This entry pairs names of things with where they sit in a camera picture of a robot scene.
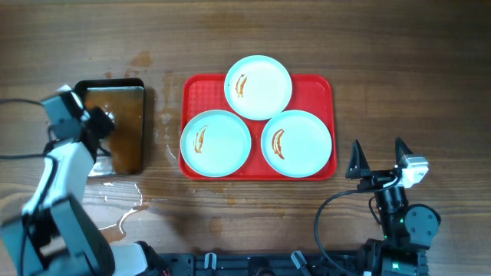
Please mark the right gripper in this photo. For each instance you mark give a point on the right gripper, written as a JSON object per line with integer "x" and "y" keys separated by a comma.
{"x": 374, "y": 179}

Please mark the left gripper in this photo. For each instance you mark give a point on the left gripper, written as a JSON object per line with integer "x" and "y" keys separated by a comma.
{"x": 107, "y": 121}

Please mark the light blue plate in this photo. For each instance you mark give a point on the light blue plate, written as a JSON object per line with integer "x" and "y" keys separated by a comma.
{"x": 215, "y": 143}
{"x": 296, "y": 144}
{"x": 258, "y": 87}

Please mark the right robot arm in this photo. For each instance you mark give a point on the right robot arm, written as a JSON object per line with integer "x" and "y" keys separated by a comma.
{"x": 408, "y": 229}

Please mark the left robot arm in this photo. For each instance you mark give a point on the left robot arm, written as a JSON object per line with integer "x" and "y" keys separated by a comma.
{"x": 54, "y": 235}

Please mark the black water basin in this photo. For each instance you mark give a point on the black water basin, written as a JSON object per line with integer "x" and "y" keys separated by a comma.
{"x": 123, "y": 101}

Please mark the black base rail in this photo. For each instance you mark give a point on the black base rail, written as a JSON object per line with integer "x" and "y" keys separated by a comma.
{"x": 212, "y": 264}

